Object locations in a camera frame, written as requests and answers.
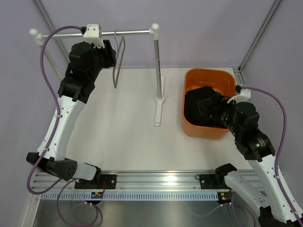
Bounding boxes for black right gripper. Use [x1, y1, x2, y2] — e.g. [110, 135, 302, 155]
[197, 92, 242, 138]

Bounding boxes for black shorts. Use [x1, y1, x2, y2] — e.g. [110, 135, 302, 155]
[184, 86, 230, 129]

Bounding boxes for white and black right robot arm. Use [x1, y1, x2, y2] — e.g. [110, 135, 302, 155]
[196, 92, 303, 227]

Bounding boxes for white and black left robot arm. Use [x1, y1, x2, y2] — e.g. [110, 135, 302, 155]
[26, 40, 116, 189]

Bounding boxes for orange plastic basket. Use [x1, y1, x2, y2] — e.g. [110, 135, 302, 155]
[182, 68, 236, 140]

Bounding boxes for silver clothes rack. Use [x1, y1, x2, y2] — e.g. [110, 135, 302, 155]
[29, 23, 165, 127]

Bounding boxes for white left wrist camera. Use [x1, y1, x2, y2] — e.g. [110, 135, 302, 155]
[83, 24, 105, 48]

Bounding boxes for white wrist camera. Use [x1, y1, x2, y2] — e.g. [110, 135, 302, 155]
[83, 24, 105, 48]
[227, 85, 251, 104]

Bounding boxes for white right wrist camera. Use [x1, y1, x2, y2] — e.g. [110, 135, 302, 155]
[227, 85, 251, 104]

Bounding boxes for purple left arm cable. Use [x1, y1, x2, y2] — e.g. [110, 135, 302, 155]
[26, 25, 86, 195]

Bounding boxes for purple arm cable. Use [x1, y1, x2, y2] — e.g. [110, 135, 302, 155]
[236, 86, 303, 220]
[26, 25, 86, 195]

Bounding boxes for aluminium mounting rail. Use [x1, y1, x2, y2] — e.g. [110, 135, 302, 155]
[31, 170, 264, 192]

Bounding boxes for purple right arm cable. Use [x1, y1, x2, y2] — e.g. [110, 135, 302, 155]
[236, 86, 303, 220]

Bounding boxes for white slotted cable duct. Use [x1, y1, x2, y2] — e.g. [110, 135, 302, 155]
[41, 191, 219, 201]

